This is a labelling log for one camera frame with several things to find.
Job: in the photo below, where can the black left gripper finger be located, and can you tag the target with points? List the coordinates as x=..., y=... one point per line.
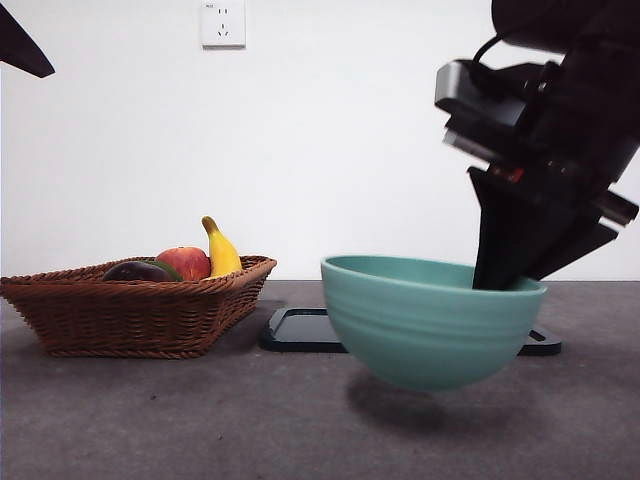
x=20, y=47

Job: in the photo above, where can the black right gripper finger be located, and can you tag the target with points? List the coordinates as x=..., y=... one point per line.
x=565, y=240
x=500, y=240

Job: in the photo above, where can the teal ribbed bowl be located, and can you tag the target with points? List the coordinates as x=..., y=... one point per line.
x=430, y=340

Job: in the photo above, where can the dark purple plum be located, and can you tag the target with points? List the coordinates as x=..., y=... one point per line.
x=132, y=272

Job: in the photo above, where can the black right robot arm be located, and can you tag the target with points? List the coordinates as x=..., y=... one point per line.
x=550, y=20

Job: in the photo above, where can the dark rectangular tray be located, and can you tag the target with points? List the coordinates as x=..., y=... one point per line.
x=300, y=332

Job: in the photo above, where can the green avocado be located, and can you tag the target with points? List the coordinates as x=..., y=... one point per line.
x=172, y=272

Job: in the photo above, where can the red yellow apple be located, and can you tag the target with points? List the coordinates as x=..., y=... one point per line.
x=187, y=262

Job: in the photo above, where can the yellow banana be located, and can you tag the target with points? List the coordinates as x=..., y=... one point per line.
x=223, y=255

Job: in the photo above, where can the brown wicker basket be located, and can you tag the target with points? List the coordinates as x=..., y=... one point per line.
x=125, y=320

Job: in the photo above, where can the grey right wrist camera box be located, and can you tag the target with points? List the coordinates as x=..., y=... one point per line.
x=465, y=95

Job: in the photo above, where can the white wall socket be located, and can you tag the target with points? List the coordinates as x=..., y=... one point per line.
x=223, y=25

